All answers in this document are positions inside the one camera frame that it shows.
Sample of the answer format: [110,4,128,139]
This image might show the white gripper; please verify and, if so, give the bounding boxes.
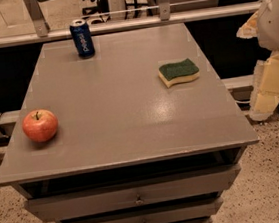
[236,0,279,121]

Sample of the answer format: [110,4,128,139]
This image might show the red apple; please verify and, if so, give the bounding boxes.
[22,109,59,143]

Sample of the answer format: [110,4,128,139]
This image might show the blue pepsi can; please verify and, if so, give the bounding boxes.
[69,19,95,58]

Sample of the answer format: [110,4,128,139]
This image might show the green yellow sponge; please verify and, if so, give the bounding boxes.
[158,59,200,88]

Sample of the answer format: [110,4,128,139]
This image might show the middle grey drawer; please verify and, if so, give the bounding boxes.
[55,197,227,223]

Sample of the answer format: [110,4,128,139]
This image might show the grey drawer cabinet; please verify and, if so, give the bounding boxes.
[0,24,258,223]

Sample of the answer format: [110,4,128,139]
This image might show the top grey drawer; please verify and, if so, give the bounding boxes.
[24,164,241,222]

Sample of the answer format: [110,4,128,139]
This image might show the metal window rail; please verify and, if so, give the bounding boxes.
[0,0,262,48]

